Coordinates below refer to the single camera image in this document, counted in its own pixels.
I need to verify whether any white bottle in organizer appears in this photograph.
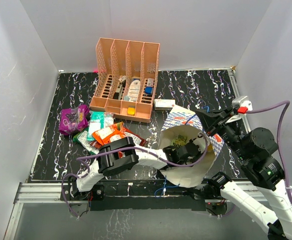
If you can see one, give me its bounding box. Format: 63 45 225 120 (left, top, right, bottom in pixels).
123 78 141 102

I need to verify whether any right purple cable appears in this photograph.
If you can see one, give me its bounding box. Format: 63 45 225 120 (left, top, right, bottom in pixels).
245 100 292 221

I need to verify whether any yellow small object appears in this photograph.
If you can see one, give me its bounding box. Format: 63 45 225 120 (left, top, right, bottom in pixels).
127 106 135 116

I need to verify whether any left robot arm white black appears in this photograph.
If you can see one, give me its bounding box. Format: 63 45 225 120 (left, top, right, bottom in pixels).
69 134 209 200

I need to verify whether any orange snack bag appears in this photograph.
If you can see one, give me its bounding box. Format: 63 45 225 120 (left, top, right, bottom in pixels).
92 122 126 146

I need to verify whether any blue object in organizer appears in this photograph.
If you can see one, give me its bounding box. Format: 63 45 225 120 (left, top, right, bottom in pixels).
144 86 154 96

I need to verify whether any green chips bag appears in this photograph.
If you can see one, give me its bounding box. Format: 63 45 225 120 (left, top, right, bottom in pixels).
73 130 99 155

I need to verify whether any white small box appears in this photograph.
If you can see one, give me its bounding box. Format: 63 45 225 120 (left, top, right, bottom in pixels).
154 99 176 111

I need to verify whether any red doritos bag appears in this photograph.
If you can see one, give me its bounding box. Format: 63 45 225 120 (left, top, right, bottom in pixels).
89 127 149 149

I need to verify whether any blue checkered paper bag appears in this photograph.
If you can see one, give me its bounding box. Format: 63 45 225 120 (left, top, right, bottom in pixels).
158 105 224 188

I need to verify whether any light green himalaya packet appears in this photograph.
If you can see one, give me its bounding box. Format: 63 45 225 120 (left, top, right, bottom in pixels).
170 134 188 149

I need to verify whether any teal snack packet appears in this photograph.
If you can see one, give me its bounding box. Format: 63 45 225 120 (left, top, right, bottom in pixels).
86 111 114 142

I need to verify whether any black item in organizer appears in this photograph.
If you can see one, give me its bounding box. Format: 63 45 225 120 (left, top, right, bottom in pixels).
113 75 127 100

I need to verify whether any yellow snack packet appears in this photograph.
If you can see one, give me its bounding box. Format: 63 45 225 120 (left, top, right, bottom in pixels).
207 144 214 153

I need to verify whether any purple blackcurrant candy bag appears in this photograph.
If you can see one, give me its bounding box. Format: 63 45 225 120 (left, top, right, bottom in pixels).
59 104 90 136

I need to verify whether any orange plastic file organizer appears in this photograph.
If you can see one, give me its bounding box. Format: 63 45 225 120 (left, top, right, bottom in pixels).
90 38 160 123

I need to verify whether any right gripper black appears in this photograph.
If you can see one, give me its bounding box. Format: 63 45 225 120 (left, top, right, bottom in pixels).
194 106 249 160

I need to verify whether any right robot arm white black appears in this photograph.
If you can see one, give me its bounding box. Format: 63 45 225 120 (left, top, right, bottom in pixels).
196 106 292 240

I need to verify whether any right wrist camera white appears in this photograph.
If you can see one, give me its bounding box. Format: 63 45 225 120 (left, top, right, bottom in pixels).
226 95 253 124

